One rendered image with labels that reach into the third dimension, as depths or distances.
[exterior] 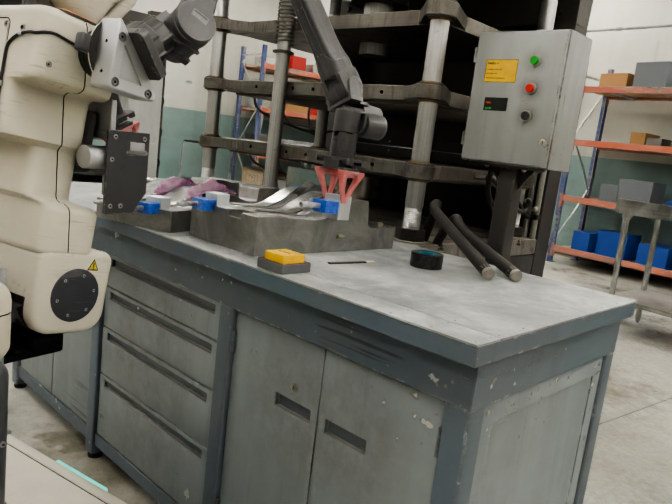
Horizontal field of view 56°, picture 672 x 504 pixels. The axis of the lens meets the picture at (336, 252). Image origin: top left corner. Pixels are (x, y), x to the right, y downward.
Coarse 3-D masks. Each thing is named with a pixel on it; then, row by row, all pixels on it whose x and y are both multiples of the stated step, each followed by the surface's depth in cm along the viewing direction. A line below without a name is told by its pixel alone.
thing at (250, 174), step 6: (246, 168) 791; (252, 168) 787; (258, 168) 792; (246, 174) 790; (252, 174) 776; (258, 174) 764; (246, 180) 789; (252, 180) 774; (258, 180) 762; (276, 186) 766
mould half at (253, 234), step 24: (288, 192) 174; (312, 192) 172; (192, 216) 157; (216, 216) 150; (264, 216) 142; (288, 216) 150; (312, 216) 157; (360, 216) 164; (216, 240) 150; (240, 240) 144; (264, 240) 142; (288, 240) 147; (312, 240) 153; (336, 240) 159; (360, 240) 166; (384, 240) 174
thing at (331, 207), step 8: (320, 200) 138; (328, 200) 138; (336, 200) 140; (312, 208) 140; (320, 208) 138; (328, 208) 137; (336, 208) 139; (344, 208) 141; (328, 216) 142; (336, 216) 140; (344, 216) 141
